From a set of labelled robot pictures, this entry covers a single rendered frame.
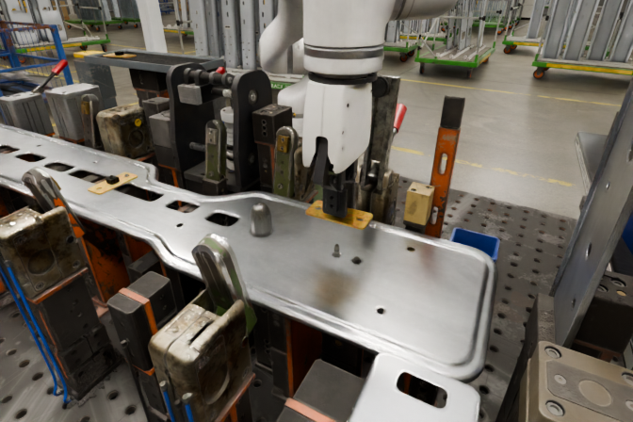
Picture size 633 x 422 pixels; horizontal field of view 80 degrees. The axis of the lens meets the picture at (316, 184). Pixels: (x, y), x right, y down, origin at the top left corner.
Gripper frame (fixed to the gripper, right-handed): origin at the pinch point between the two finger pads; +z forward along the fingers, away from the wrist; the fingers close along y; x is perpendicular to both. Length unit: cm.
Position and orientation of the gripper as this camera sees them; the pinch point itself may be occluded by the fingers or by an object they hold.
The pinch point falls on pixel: (338, 196)
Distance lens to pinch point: 48.5
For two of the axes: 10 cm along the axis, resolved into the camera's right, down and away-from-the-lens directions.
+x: 8.9, 2.1, -4.1
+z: 0.0, 8.9, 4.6
